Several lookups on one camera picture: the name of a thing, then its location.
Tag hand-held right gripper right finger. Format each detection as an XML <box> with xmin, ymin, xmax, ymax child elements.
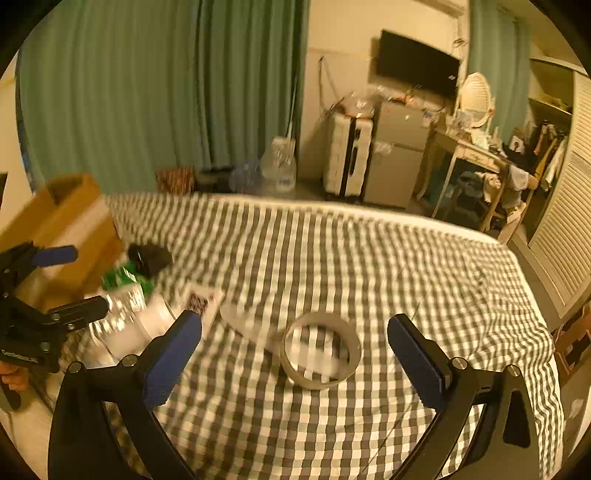
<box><xmin>388</xmin><ymin>314</ymin><xmax>541</xmax><ymax>480</ymax></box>

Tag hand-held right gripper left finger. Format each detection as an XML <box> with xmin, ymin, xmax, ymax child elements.
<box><xmin>48</xmin><ymin>310</ymin><xmax>202</xmax><ymax>480</ymax></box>

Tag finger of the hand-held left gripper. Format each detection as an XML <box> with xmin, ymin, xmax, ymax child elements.
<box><xmin>0</xmin><ymin>244</ymin><xmax>78</xmax><ymax>296</ymax></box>
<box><xmin>46</xmin><ymin>296</ymin><xmax>110</xmax><ymax>333</ymax></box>

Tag brown cardboard box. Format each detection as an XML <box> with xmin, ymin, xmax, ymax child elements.
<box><xmin>0</xmin><ymin>173</ymin><xmax>126</xmax><ymax>311</ymax></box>

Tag black ring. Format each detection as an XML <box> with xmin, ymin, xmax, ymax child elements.
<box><xmin>127</xmin><ymin>243</ymin><xmax>174</xmax><ymax>278</ymax></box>

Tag grey tape ring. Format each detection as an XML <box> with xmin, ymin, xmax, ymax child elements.
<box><xmin>280</xmin><ymin>312</ymin><xmax>363</xmax><ymax>391</ymax></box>

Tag person's left hand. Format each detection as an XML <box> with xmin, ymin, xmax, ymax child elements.
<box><xmin>0</xmin><ymin>361</ymin><xmax>29</xmax><ymax>394</ymax></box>

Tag patterned paper card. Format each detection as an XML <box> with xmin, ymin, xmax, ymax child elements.
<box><xmin>178</xmin><ymin>284</ymin><xmax>223</xmax><ymax>334</ymax></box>

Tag clear plastic strip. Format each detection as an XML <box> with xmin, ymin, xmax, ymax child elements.
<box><xmin>219</xmin><ymin>302</ymin><xmax>288</xmax><ymax>357</ymax></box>

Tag checked bed sheet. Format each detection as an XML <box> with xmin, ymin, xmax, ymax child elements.
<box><xmin>60</xmin><ymin>191</ymin><xmax>566</xmax><ymax>480</ymax></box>

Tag patterned brown bag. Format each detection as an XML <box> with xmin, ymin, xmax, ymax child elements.
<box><xmin>156</xmin><ymin>166</ymin><xmax>195</xmax><ymax>195</ymax></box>

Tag wooden chair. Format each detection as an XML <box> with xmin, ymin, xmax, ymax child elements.
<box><xmin>554</xmin><ymin>305</ymin><xmax>591</xmax><ymax>380</ymax></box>

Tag dark shoes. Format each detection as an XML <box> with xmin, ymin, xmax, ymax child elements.
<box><xmin>196</xmin><ymin>165</ymin><xmax>234</xmax><ymax>193</ymax></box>

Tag wide green curtain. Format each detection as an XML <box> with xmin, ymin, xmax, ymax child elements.
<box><xmin>16</xmin><ymin>0</ymin><xmax>310</xmax><ymax>195</ymax></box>

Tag small clear water bottle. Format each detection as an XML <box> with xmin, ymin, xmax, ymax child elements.
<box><xmin>228</xmin><ymin>159</ymin><xmax>264</xmax><ymax>195</ymax></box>

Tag grey small fridge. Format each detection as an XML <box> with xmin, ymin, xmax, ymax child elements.
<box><xmin>362</xmin><ymin>98</ymin><xmax>432</xmax><ymax>209</ymax></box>

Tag cream dressing table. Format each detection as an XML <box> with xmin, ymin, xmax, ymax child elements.
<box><xmin>418</xmin><ymin>127</ymin><xmax>514</xmax><ymax>232</ymax></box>

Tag white suitcase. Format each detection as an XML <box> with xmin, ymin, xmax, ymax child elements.
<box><xmin>322</xmin><ymin>111</ymin><xmax>374</xmax><ymax>200</ymax></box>

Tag large clear water bottle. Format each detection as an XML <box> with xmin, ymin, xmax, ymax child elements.
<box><xmin>260</xmin><ymin>136</ymin><xmax>297</xmax><ymax>193</ymax></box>

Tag white louvered wardrobe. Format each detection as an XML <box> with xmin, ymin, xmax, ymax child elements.
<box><xmin>526</xmin><ymin>55</ymin><xmax>591</xmax><ymax>319</ymax></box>

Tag hanging clothes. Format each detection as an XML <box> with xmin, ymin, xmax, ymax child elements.
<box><xmin>503</xmin><ymin>121</ymin><xmax>570</xmax><ymax>191</ymax></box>

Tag clear plastic bag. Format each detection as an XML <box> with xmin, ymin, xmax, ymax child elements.
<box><xmin>343</xmin><ymin>89</ymin><xmax>378</xmax><ymax>119</ymax></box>

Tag white oval mirror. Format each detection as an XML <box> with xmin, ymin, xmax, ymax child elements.
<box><xmin>455</xmin><ymin>72</ymin><xmax>494</xmax><ymax>136</ymax></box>

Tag narrow green curtain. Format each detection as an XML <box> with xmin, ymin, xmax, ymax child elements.
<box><xmin>466</xmin><ymin>0</ymin><xmax>534</xmax><ymax>136</ymax></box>

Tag wall cables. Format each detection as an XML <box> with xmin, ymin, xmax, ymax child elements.
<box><xmin>318</xmin><ymin>55</ymin><xmax>352</xmax><ymax>117</ymax></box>

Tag black wall television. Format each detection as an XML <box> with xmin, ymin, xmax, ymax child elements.
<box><xmin>375</xmin><ymin>29</ymin><xmax>462</xmax><ymax>100</ymax></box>

